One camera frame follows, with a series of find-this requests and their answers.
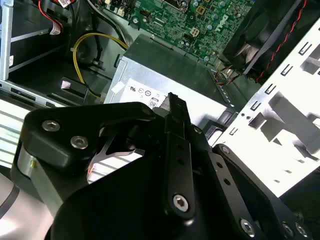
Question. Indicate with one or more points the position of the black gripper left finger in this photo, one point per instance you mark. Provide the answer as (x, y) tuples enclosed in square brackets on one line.
[(62, 120)]

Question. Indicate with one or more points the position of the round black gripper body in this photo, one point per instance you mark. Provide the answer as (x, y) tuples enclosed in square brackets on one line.
[(112, 205)]

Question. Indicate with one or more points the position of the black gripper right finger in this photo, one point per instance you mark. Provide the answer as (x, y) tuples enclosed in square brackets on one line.
[(222, 173)]

